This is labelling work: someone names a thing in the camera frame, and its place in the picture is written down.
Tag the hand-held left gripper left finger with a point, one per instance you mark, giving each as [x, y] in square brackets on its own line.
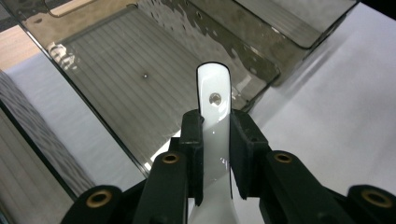
[168, 186]

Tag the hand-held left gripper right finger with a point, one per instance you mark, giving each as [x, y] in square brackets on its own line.
[280, 186]

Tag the white ceramic spoon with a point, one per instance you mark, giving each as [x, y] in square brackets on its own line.
[214, 140]

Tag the translucent grey plastic bin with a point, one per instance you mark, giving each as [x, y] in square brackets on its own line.
[124, 77]
[31, 161]
[289, 21]

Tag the white table sheet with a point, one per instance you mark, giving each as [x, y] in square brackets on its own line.
[327, 109]

